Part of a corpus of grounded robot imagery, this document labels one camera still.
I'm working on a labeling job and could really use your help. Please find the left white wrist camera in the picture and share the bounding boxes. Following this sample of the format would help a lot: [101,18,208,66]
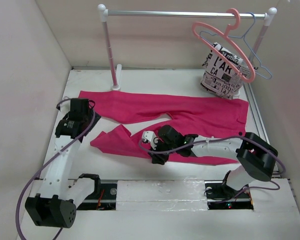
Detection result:
[58,100,71,115]

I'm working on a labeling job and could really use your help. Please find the blue wire hanger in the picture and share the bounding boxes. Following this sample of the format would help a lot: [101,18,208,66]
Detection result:
[191,7,277,83]

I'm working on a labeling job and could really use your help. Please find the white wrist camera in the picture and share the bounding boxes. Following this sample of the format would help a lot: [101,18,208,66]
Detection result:
[141,131,159,150]
[58,100,71,115]

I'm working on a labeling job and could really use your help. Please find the black white printed garment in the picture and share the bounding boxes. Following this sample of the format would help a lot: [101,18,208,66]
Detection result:
[200,42,251,99]

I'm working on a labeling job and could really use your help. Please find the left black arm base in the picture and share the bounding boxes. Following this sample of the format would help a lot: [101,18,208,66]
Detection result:
[77,180,118,211]

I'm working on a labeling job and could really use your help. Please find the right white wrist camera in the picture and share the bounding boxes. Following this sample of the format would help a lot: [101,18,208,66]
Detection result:
[141,131,159,150]

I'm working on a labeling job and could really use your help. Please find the white metal clothes rack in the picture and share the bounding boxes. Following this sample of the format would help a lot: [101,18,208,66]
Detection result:
[97,3,278,98]

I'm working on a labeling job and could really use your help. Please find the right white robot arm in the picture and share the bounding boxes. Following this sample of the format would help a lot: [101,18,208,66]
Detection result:
[141,125,278,202]

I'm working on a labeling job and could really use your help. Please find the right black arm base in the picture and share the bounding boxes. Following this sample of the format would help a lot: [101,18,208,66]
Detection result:
[203,180,254,211]

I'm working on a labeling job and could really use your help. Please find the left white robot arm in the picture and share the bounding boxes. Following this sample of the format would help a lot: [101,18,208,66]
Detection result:
[25,98,102,228]

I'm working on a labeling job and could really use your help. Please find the pink trousers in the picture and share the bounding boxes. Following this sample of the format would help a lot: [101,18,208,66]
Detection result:
[79,91,249,159]

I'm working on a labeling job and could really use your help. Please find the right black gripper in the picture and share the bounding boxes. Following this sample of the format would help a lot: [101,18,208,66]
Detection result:
[148,137,177,165]

